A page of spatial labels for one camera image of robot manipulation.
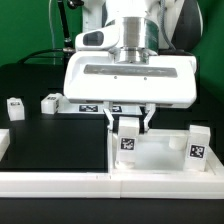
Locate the white square table top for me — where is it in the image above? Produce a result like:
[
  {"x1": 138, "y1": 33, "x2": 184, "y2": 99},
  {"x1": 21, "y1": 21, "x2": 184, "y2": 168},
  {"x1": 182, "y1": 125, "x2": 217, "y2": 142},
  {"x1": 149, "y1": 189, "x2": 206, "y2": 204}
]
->
[{"x1": 108, "y1": 129, "x2": 224, "y2": 175}]

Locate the black cable at base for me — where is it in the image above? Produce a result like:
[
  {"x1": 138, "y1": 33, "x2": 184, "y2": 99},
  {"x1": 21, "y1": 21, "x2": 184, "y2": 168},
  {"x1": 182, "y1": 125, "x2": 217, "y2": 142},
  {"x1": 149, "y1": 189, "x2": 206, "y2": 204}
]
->
[{"x1": 17, "y1": 46, "x2": 77, "y2": 66}]

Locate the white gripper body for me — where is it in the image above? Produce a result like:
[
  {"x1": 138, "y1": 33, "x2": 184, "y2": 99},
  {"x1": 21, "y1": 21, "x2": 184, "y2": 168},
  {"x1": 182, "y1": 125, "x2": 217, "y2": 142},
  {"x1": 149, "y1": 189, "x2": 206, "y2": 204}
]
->
[{"x1": 63, "y1": 28, "x2": 197, "y2": 108}]

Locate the white front fence bar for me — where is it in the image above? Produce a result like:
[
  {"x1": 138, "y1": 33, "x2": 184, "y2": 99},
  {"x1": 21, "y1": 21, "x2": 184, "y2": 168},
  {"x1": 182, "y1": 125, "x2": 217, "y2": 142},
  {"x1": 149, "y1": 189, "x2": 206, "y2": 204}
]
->
[{"x1": 0, "y1": 172, "x2": 224, "y2": 199}]

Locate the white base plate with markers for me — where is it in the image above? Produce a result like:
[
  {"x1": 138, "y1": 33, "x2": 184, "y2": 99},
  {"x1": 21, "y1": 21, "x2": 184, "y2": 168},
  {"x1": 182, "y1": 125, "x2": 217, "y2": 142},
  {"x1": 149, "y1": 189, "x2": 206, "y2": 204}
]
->
[{"x1": 58, "y1": 102, "x2": 142, "y2": 115}]

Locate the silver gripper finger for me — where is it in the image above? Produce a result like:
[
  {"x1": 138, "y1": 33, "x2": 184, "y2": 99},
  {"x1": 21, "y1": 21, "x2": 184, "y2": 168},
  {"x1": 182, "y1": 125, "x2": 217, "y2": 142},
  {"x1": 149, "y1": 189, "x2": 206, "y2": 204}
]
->
[
  {"x1": 143, "y1": 103, "x2": 156, "y2": 132},
  {"x1": 103, "y1": 101, "x2": 114, "y2": 131}
]

